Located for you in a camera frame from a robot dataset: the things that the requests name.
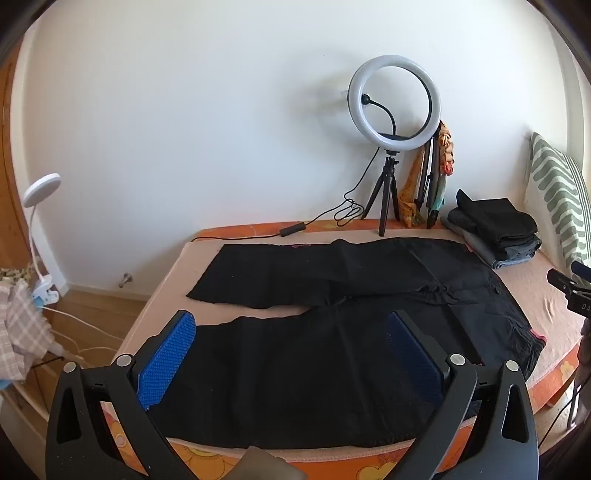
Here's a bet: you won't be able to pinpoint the black folded tripod stand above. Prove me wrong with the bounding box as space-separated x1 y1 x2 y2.
413 136 441 230

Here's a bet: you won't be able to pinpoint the green striped white pillow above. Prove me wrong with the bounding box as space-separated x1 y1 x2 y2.
524 131 591 273

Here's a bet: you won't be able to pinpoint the white ring light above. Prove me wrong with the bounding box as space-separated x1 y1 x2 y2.
347 62 443 151

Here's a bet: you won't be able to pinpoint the black ring light cable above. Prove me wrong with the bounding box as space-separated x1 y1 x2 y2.
191 148 380 242

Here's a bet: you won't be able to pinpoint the black pants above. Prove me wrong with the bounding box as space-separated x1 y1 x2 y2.
148 236 548 450

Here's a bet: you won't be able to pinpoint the white clip desk lamp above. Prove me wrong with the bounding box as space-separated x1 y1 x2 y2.
23 173 62 308

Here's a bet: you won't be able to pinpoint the plaid cloth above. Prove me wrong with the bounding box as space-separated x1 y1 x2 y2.
0 277 54 381

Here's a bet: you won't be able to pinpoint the blue denim folded garment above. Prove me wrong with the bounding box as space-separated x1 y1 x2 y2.
462 231 542 271

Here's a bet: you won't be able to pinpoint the grey folded garment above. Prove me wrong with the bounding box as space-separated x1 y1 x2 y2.
443 208 543 260

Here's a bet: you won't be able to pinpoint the white power cable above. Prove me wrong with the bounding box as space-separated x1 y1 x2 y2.
34 302 127 365

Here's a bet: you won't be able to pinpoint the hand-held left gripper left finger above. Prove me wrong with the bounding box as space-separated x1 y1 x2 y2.
45 310 197 480

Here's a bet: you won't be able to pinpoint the wooden door panel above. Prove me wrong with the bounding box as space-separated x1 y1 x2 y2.
0 60 34 271

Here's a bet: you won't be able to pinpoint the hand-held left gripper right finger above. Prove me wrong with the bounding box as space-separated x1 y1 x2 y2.
387 309 541 480

